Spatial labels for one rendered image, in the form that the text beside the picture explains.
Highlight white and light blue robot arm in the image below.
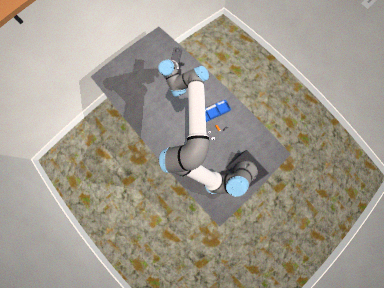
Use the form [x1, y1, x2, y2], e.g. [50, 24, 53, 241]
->
[158, 47, 258, 196]

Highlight blue bins with labels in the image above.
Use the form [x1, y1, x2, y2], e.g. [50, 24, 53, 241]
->
[205, 99, 230, 122]

